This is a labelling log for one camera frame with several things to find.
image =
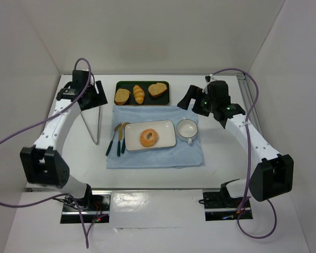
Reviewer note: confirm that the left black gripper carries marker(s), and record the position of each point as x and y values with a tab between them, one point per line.
95	94

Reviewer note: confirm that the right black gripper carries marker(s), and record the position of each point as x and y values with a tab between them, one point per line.
196	101

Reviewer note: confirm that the metal serving tongs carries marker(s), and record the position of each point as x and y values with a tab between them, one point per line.
92	121

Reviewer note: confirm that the orange glazed donut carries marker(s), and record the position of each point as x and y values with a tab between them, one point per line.
148	138

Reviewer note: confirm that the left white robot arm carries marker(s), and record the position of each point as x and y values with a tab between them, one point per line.
42	162

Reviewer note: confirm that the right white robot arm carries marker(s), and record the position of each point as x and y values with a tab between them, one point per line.
271	172

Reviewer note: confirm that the sliced brown bread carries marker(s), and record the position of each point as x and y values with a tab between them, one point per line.
121	96

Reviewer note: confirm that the bread slice under donut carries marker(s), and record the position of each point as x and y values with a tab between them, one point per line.
157	89

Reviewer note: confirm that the white round cup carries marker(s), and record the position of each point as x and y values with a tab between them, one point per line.
187	130

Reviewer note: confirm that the dark green tray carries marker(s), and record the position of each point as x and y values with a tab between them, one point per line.
164	99

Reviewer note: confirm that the golden croissant roll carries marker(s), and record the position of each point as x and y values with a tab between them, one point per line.
139	94

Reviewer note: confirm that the white rectangular plate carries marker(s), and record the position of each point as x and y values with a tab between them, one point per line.
165	130

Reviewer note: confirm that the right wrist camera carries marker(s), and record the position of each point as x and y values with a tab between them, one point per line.
210	78

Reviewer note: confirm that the green handled knife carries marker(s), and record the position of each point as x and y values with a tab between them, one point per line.
111	141

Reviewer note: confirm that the green handled fork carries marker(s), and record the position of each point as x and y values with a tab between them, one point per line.
120	135

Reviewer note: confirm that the aluminium frame rail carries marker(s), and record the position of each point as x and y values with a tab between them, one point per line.
247	89

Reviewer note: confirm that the green handled spoon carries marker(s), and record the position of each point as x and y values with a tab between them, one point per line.
123	143

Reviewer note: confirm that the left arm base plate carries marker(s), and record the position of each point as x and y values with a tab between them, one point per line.
99	209

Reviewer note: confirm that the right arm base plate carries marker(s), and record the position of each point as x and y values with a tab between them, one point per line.
216	208

